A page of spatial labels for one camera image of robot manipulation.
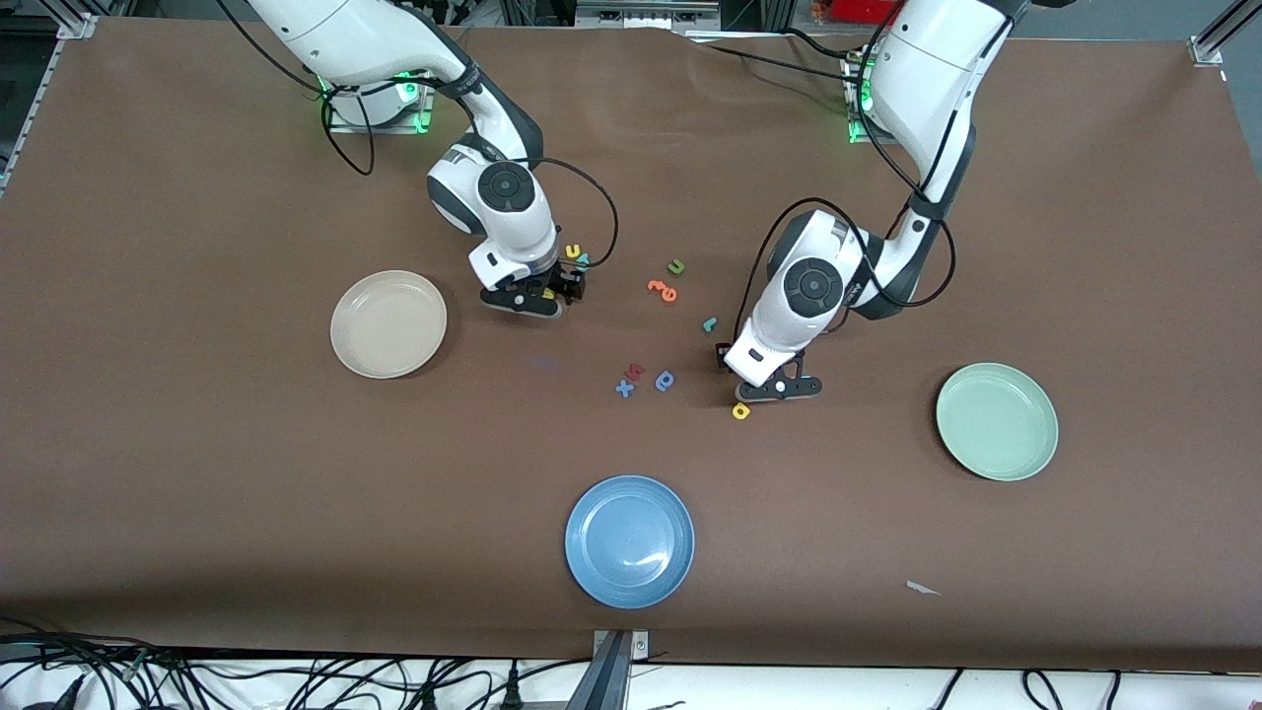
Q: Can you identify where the beige brown plate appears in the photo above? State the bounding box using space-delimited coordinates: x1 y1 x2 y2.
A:
329 270 449 380

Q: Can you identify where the blue plate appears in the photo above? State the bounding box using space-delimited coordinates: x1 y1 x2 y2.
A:
564 475 696 609

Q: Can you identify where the grey metal device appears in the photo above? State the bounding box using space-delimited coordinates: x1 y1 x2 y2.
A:
575 0 723 31

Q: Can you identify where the pale green plate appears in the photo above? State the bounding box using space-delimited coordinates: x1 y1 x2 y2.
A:
936 362 1060 482

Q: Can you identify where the red box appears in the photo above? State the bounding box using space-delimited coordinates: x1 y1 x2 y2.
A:
831 0 903 26

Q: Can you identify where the brown paper table cover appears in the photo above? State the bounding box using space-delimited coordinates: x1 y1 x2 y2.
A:
0 18 1262 674

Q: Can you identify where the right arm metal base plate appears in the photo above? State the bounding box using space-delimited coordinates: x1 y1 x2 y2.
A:
328 74 440 134

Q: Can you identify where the long black right arm cable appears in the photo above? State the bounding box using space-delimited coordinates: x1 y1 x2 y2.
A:
215 0 377 178

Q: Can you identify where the long black arm cable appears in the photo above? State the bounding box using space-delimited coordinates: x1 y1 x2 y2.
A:
215 0 377 178
856 15 1017 198

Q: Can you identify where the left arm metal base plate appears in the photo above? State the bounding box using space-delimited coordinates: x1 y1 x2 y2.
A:
844 54 893 145

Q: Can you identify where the long black left arm cable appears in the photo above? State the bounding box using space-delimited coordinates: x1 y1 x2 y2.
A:
856 15 1017 198

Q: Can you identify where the black base power cable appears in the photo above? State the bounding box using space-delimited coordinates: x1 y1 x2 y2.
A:
702 42 861 80
777 28 869 64

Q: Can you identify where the aluminium table edge bracket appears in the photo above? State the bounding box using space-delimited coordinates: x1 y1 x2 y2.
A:
592 629 652 710

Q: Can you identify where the aluminium frame profile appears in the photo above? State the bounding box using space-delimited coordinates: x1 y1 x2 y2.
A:
0 12 100 193
1188 0 1262 66

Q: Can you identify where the black cable tangle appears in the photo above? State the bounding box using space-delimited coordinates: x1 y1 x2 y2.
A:
0 616 593 710

